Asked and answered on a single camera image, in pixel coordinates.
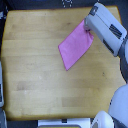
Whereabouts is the grey device at left edge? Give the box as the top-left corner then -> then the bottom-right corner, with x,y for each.
0,61 -> 7,128

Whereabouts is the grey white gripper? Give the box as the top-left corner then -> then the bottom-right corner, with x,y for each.
84,3 -> 127,56

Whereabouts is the pink cloth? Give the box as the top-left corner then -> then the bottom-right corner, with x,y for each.
58,22 -> 94,70

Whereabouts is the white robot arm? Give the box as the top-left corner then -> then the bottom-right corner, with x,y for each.
84,2 -> 128,128

